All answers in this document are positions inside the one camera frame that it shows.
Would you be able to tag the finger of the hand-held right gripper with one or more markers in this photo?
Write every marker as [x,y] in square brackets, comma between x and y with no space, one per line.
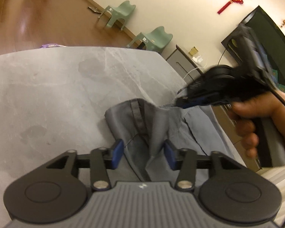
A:
[192,94]
[204,102]

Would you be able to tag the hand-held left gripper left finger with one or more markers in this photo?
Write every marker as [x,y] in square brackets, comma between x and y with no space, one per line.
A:
[116,154]

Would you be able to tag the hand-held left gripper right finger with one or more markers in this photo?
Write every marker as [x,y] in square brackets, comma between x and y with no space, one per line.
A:
[171,155]

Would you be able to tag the grey pants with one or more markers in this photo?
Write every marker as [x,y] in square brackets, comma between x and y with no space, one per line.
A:
[156,123]

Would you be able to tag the person's right hand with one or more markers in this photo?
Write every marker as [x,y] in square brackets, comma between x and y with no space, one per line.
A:
[251,109]

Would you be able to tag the grey sideboard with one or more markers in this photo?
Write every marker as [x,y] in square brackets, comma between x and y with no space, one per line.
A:
[180,61]

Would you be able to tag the white power strip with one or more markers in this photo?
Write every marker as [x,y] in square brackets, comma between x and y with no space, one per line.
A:
[197,59]

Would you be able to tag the small yellow box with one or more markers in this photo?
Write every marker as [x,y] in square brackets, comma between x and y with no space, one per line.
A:
[193,51]

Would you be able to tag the green plastic chair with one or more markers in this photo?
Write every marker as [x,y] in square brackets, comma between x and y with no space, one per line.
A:
[118,11]
[156,38]

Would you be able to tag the purple cloth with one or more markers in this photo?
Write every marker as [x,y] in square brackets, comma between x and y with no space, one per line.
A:
[51,45]

